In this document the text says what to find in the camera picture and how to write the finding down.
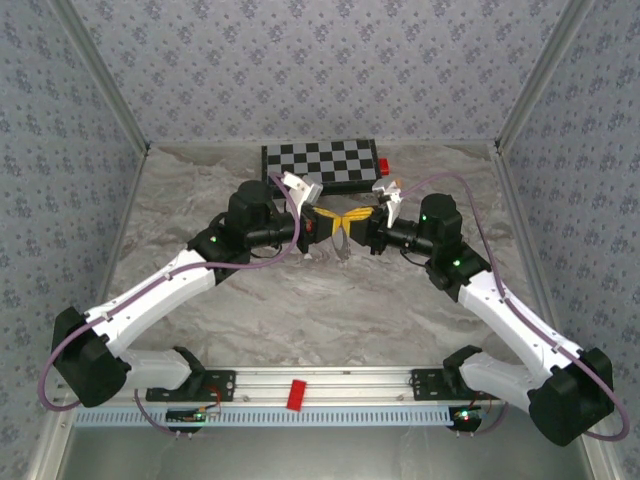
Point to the black grey folding chessboard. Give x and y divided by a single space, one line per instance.
320 160

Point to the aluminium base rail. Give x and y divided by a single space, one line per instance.
350 385

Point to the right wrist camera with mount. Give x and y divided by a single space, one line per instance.
387 192

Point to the aluminium frame post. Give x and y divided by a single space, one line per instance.
536 80
110 80

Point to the long red toy brick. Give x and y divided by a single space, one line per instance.
296 395

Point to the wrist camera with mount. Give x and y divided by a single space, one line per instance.
300 192
387 192

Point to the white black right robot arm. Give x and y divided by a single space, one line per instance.
515 320

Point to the aluminium side rail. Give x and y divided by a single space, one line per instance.
112 260
515 210

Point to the grey metal panel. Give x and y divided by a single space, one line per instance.
320 455

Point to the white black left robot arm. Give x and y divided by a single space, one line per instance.
150 300

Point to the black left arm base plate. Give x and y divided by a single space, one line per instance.
225 385

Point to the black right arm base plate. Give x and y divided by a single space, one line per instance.
425 385

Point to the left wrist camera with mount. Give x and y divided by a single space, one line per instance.
300 192

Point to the small red block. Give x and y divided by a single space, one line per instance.
384 166

